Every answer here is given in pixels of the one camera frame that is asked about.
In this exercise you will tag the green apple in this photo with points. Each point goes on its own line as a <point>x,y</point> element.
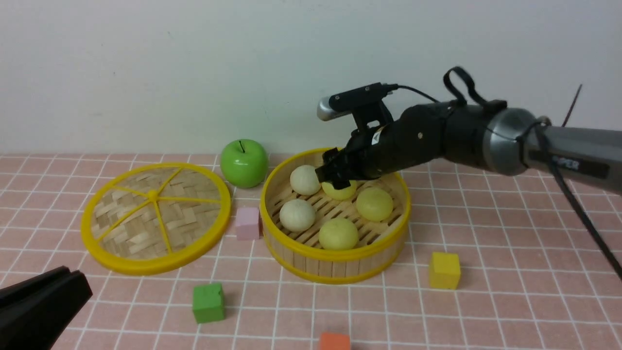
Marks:
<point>244,163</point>

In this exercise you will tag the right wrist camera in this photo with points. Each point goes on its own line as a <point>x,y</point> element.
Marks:
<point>365,104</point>

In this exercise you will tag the orange cube block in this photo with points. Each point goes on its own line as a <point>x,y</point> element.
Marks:
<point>334,341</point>

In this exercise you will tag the white bun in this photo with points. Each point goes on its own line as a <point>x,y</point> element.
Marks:
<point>303,180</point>
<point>297,215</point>

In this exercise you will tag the yellow bun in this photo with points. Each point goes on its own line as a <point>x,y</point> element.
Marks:
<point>374,204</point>
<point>339,194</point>
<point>338,234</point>

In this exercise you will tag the pink cube block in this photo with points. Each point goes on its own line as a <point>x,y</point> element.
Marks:
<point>248,224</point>

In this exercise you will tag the bamboo steamer tray yellow rim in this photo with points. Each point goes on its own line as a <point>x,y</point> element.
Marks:
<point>380,243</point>

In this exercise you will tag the woven bamboo steamer lid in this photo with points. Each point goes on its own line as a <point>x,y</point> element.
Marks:
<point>156,219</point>

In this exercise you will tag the yellow cube block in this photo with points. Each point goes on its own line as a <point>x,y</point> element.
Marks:
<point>444,271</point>

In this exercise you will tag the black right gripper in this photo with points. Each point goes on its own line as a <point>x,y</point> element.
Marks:
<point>369,155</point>

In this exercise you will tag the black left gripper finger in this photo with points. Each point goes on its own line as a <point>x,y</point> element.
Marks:
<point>27,311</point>
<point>73,296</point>

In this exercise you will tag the green cube block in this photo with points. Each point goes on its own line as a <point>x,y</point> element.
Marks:
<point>208,303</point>

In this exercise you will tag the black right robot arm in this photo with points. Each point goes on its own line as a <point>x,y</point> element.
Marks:
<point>507,143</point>

